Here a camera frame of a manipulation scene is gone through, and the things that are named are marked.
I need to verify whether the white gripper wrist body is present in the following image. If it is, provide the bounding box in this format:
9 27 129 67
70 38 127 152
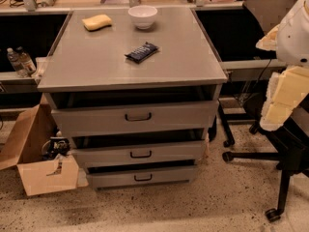
260 66 309 131

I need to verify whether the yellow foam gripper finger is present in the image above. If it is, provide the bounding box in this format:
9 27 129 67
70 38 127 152
256 25 279 51

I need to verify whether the grey bottom drawer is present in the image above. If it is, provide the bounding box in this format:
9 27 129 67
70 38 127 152
86 165 197 189

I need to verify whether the grey drawer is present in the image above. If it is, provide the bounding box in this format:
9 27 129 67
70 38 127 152
72 140 207 168
86 165 197 189
52 101 218 137

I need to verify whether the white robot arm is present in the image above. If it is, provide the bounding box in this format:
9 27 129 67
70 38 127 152
256 0 309 131

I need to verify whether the grey top drawer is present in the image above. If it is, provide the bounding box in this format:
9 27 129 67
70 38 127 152
52 101 218 137

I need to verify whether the grey drawer cabinet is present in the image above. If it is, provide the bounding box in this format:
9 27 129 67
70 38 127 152
39 7 227 175

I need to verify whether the grey middle drawer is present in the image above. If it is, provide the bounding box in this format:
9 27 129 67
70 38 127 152
72 140 207 168

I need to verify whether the open cardboard box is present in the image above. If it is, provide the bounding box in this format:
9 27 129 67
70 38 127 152
0 96 88 196

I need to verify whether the black office chair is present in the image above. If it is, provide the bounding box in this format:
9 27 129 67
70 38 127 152
221 0 309 223

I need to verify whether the white ceramic bowl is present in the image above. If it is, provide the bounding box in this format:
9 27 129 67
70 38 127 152
128 5 157 29

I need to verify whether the dark blue snack packet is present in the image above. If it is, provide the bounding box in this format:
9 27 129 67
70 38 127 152
126 42 158 64

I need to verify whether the yellow sponge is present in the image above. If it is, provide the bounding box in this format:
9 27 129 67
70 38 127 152
82 14 112 31

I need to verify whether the black item in box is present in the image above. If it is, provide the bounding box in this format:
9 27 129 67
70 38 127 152
42 137 70 160

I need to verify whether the brown labelled bottle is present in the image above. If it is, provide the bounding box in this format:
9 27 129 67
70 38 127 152
16 46 36 74

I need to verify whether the clear plastic water bottle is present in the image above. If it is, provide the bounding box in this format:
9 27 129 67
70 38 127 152
7 47 29 78

